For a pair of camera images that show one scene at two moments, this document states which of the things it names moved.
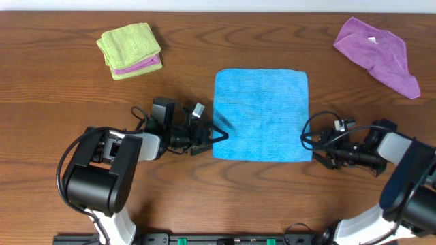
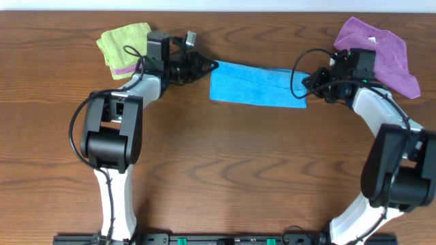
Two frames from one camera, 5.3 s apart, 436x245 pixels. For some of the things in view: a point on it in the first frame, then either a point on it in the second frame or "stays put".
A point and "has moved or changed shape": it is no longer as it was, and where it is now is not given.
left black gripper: [203, 137] -> [191, 68]
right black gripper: [324, 148] -> [323, 81]
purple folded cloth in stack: [152, 61] stays put
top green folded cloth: [123, 45] stays put
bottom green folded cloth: [144, 71] stays put
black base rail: [203, 239] stays put
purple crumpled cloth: [381, 53] stays put
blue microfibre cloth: [264, 112] has moved or changed shape
